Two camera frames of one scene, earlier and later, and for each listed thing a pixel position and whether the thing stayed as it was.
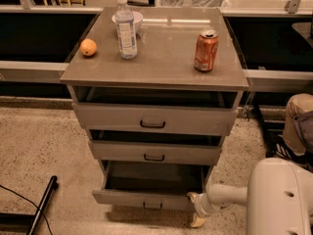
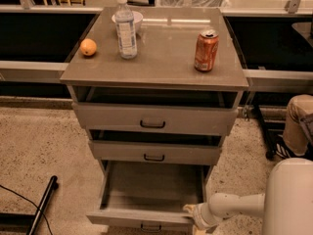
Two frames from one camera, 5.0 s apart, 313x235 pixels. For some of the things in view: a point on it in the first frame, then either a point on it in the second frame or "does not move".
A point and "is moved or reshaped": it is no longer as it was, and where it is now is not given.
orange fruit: (88, 47) does not move
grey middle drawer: (156, 153) does not move
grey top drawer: (156, 118) does not move
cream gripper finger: (197, 221) to (198, 231)
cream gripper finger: (194, 196) to (190, 208)
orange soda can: (205, 50) does not move
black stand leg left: (14, 223) does not move
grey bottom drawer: (151, 185) is moved or reshaped
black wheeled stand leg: (268, 145) does not move
